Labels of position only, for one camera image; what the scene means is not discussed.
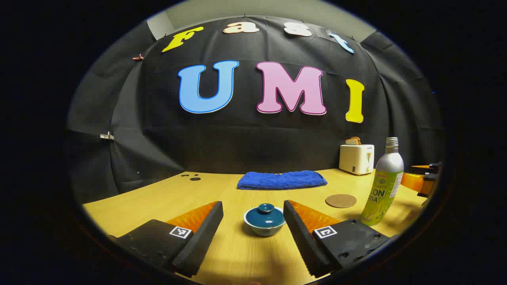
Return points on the small red clip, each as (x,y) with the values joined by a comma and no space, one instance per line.
(138,57)

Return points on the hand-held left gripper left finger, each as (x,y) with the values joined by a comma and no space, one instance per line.
(202,237)

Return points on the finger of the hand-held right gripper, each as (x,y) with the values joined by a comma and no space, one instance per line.
(433,167)
(414,182)

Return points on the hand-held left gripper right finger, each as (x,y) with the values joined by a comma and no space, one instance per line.
(301,237)

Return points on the teal teacup lid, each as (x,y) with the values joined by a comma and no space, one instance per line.
(264,217)

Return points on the toasted bread slice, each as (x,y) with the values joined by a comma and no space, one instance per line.
(352,141)

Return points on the black backdrop cloth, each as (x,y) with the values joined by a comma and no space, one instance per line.
(245,146)

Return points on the blue folded towel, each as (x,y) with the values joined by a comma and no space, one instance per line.
(281,180)

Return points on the round brown coaster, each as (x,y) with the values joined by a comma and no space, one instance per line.
(340,200)

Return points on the silver green-label water bottle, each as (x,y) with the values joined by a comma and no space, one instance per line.
(386,178)

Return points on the white toaster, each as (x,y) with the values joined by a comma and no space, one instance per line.
(355,159)

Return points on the silver metal clip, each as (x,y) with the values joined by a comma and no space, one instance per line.
(107,136)

